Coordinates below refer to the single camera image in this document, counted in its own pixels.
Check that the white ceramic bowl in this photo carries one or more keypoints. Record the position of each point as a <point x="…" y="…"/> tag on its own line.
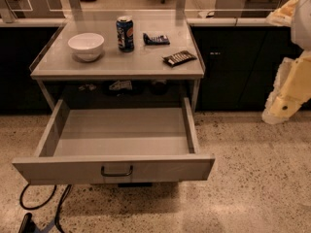
<point x="86" y="46"/>

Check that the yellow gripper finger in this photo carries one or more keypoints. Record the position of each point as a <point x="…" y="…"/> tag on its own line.
<point x="282" y="16"/>
<point x="291" y="89"/>

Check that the blue pepsi can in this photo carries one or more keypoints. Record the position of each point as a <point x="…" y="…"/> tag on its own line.
<point x="124" y="26"/>

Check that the grey cabinet table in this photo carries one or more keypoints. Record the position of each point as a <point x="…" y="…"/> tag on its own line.
<point x="144" y="63"/>

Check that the black drawer handle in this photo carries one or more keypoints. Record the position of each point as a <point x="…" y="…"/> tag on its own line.
<point x="110" y="174"/>

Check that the black plug on floor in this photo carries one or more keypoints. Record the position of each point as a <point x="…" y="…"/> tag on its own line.
<point x="27" y="224"/>

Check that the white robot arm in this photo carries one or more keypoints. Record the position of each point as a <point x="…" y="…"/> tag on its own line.
<point x="301" y="25"/>

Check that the grey open top drawer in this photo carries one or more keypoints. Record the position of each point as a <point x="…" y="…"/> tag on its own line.
<point x="160" y="143"/>

